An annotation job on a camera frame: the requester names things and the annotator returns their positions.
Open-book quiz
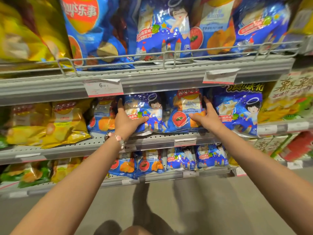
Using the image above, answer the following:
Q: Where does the person's right hand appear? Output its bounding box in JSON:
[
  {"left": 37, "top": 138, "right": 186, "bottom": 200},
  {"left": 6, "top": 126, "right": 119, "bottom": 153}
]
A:
[{"left": 188, "top": 96, "right": 224, "bottom": 133}]

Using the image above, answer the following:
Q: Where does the person's left hand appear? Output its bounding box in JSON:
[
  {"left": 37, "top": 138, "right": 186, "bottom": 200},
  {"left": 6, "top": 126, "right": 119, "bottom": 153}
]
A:
[{"left": 114, "top": 98, "right": 150, "bottom": 141}]

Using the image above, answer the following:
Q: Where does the yellow Lay's chips bag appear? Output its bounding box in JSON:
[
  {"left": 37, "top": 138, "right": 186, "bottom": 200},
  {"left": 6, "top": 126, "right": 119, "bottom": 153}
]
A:
[{"left": 0, "top": 0, "right": 56, "bottom": 64}]

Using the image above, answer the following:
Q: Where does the person's right forearm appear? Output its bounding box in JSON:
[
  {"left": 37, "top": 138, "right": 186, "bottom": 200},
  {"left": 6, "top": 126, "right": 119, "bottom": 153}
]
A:
[{"left": 215, "top": 124, "right": 313, "bottom": 235}]

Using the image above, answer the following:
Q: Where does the person's left forearm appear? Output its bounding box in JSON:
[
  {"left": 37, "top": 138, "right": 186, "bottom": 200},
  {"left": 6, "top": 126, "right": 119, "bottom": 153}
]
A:
[{"left": 11, "top": 138, "right": 125, "bottom": 235}]

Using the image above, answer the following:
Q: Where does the person's leg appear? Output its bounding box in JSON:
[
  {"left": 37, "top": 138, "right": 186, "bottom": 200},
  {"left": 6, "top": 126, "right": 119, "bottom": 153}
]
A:
[{"left": 120, "top": 225, "right": 153, "bottom": 235}]

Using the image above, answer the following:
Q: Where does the pink bead bracelet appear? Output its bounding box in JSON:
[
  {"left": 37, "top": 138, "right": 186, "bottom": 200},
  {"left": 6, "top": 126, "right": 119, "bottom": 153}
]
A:
[{"left": 107, "top": 133, "right": 125, "bottom": 151}]

